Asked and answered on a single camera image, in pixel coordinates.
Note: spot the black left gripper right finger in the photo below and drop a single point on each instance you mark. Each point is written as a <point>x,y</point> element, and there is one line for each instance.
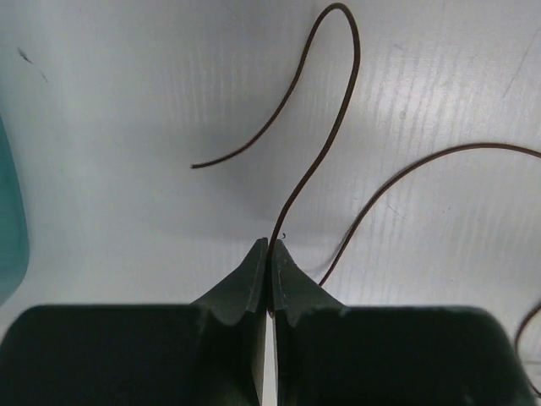
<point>328,353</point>

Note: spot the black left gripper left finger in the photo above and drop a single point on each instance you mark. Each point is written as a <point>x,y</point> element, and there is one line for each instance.
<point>208,352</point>

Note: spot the teal translucent plastic bin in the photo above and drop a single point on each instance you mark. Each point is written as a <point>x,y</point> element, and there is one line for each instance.
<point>15,249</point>

